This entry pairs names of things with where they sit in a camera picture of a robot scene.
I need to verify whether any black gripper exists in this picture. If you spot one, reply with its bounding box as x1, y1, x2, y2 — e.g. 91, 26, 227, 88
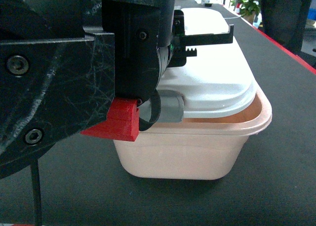
0, 0, 175, 178

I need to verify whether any black toothed gripper finger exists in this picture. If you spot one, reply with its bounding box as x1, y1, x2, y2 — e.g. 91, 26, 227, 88
168, 10, 234, 67

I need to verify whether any white box lid grey handle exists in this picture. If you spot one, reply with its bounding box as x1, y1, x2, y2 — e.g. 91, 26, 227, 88
139, 7, 258, 123

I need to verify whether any pink plastic storage box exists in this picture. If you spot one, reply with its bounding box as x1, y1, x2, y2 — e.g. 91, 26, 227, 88
114, 88, 272, 180

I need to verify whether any red plastic wedge piece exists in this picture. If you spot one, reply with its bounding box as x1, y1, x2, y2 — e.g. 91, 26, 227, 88
81, 97, 139, 141

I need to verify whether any green potted plant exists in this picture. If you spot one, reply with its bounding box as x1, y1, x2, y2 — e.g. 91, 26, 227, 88
231, 0, 261, 24

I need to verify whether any black chair back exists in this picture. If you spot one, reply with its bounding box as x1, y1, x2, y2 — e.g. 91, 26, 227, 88
260, 0, 312, 54

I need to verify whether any black cable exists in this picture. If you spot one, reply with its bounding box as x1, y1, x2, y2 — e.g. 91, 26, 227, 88
30, 159, 43, 226

